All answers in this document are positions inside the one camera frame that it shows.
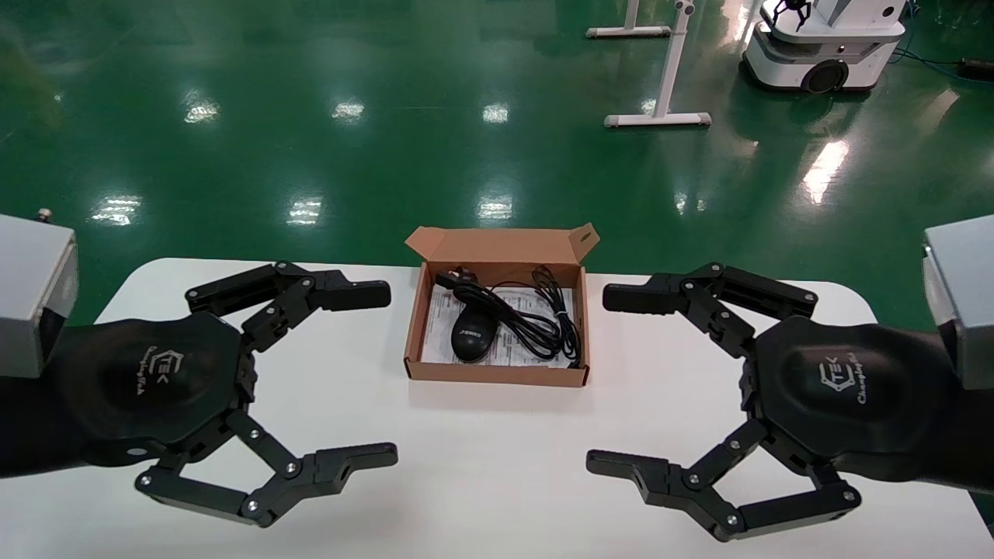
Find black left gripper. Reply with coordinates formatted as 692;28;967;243
48;260;400;529

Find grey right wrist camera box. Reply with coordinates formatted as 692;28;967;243
923;216;994;391

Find blue floor cable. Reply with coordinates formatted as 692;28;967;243
893;43;968;79

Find thin black mouse cable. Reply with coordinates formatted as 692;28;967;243
497;265;584;369

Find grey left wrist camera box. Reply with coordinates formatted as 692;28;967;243
0;215;79;380

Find white metal stand legs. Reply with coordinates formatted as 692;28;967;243
604;0;712;129

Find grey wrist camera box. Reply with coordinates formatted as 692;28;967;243
0;215;79;380
923;216;994;391

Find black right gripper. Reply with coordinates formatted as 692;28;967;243
586;262;958;543

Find brown cardboard box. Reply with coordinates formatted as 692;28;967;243
404;224;602;388

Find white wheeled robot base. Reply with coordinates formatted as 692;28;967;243
742;0;909;95

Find black computer mouse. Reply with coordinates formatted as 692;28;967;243
450;307;499;364

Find thick black plug cable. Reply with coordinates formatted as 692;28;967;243
434;266;565;360

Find white stand with short foot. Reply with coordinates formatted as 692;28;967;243
586;0;673;39

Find printed white paper sheet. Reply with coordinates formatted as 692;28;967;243
421;284;576;368

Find black gripper of white robot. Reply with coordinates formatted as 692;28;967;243
775;0;813;33

